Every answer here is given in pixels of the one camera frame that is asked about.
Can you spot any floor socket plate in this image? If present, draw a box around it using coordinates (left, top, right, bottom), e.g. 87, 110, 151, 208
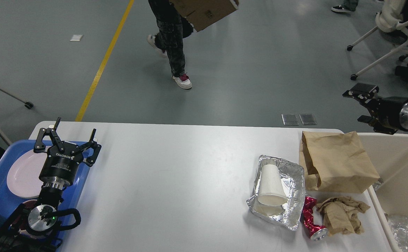
281, 114, 299, 126
299, 113, 318, 126

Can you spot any beige plastic bin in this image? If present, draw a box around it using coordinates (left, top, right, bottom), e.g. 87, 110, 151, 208
358, 132, 408, 252

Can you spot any office chair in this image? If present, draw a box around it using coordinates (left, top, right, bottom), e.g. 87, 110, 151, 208
346, 0, 408, 81

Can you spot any person carrying cardboard box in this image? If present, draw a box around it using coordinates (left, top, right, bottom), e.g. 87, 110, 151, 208
147, 0, 194, 90

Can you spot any crumpled brown paper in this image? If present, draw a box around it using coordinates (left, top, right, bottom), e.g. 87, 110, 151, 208
316, 196, 370, 236

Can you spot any brown paper bag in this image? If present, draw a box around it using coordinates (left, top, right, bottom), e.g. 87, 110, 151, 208
299, 131, 380, 194

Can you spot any white paper cup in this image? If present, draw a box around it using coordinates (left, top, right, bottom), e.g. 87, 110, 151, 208
258, 164, 288, 207

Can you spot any floor socket plate left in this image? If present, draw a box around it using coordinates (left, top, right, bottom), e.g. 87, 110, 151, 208
281, 114, 299, 126

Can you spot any person in grey jeans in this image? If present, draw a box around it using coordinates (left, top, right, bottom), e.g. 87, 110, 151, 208
331, 0, 359, 13

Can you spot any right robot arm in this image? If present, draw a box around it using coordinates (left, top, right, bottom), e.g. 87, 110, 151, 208
343, 83, 408, 135

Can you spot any floor socket plate right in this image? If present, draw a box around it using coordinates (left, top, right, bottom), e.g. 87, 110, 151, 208
299, 113, 318, 126

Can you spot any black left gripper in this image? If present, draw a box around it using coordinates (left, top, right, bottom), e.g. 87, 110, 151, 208
33, 117, 102, 188

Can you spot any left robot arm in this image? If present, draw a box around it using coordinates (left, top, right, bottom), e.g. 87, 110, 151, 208
0, 118, 101, 252

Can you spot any crushed red can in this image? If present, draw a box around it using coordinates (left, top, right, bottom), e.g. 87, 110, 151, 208
301, 194, 329, 241

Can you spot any aluminium foil tray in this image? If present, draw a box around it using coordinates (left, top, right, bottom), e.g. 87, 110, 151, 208
247, 155, 305, 231

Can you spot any blue plastic tray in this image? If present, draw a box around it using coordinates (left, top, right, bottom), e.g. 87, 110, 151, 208
0, 155, 90, 239

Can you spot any pink plate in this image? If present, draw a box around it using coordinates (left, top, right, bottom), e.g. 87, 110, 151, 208
3, 140, 48, 199

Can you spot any clear plastic wrapper in bin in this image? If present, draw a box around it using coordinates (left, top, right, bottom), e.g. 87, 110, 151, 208
384, 213, 408, 252

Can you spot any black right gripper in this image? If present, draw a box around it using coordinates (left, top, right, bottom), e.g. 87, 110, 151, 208
343, 83, 408, 135

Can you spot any pink mug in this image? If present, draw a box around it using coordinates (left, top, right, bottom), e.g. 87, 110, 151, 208
19, 199, 57, 239

